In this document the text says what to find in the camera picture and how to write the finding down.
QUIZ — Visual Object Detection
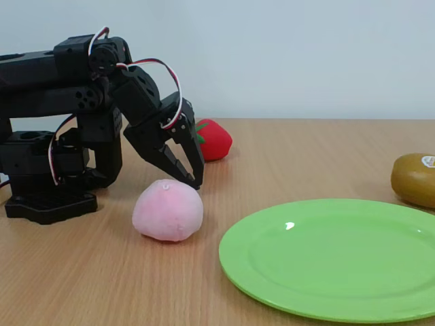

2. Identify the black robot arm with base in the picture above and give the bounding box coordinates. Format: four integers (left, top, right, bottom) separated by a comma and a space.
0, 33, 133, 225

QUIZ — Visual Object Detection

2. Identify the brown kiwi with sticker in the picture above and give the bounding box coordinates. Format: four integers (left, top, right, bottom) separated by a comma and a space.
390, 153, 435, 209

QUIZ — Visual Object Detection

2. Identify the red white wrist servo cable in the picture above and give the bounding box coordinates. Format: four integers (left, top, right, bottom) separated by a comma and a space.
88, 26, 110, 57

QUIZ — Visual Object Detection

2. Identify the red white base servo cable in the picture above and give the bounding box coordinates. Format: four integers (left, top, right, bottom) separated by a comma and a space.
48, 113, 77, 186

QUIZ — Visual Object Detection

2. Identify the pink plush peach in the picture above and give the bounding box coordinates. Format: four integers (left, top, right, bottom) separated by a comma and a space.
131, 179, 204, 242

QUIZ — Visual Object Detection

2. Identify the red plush strawberry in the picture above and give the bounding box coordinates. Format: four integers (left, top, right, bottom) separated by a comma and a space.
194, 118, 233, 162

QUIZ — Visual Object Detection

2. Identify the red white gripper servo cable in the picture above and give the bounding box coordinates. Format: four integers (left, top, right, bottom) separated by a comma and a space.
115, 58, 184, 130

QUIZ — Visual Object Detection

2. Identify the green plastic plate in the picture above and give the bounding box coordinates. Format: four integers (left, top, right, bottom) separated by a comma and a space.
218, 198, 435, 323

